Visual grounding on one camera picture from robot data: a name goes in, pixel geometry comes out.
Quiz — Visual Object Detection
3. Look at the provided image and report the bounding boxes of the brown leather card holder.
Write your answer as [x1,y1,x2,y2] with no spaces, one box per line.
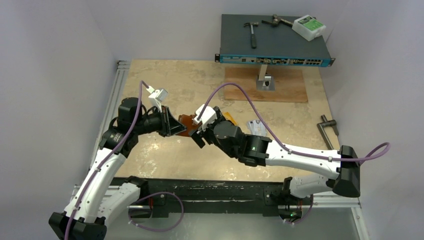
[177,114,197,137]

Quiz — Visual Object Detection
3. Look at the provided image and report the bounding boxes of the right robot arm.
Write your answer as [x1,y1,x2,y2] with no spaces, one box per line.
[189,104,361,204]

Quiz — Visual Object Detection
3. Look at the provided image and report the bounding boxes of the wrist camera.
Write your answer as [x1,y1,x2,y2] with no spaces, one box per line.
[192,104,217,131]
[146,86,169,112]

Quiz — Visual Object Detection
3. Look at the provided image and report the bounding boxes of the grey metal clamp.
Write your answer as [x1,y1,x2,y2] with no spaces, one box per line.
[316,114,340,151]

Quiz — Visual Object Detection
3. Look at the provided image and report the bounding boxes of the silver metal stand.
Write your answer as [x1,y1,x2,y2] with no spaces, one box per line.
[256,64,275,91]

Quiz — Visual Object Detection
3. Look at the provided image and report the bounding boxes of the aluminium frame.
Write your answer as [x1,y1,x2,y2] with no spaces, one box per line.
[67,60,132,213]

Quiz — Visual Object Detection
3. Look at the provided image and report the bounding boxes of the blue network switch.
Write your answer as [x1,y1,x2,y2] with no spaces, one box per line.
[214,14,335,68]

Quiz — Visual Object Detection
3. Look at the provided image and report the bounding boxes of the brown wooden board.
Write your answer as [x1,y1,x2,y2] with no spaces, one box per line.
[224,67,308,103]

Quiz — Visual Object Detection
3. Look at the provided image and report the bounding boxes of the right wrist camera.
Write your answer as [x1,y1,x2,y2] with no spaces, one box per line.
[192,104,217,131]

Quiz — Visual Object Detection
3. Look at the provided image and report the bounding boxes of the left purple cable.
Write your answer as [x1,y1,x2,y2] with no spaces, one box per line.
[63,80,153,240]

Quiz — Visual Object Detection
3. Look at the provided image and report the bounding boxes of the hammer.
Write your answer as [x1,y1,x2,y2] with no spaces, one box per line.
[243,22,259,49]

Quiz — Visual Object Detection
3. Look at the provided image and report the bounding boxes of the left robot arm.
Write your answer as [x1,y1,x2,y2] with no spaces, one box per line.
[48,97,187,240]

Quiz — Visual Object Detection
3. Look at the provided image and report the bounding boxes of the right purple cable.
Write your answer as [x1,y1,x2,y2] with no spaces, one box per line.
[198,82,391,167]

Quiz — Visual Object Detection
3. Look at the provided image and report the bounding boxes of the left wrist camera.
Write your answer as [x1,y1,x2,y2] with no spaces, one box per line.
[146,86,169,112]

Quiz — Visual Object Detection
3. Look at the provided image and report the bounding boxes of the purple cable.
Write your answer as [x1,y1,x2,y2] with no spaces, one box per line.
[198,82,391,167]
[63,80,153,240]

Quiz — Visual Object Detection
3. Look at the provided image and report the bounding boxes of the orange card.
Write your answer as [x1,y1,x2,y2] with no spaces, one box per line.
[222,111,238,126]

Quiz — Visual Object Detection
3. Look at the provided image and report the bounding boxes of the white green box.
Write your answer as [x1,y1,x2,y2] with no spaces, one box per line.
[291,15,327,42]

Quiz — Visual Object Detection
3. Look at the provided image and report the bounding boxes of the black metal tool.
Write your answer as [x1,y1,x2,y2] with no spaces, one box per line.
[261,14,294,28]

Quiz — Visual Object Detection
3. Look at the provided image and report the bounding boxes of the silver white cards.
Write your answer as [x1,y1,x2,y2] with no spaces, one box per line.
[246,119,267,137]

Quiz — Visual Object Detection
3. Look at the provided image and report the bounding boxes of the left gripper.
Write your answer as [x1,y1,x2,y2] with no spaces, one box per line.
[133,105,187,137]

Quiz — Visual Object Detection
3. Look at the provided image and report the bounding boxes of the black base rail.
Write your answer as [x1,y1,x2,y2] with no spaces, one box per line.
[111,176,313,220]

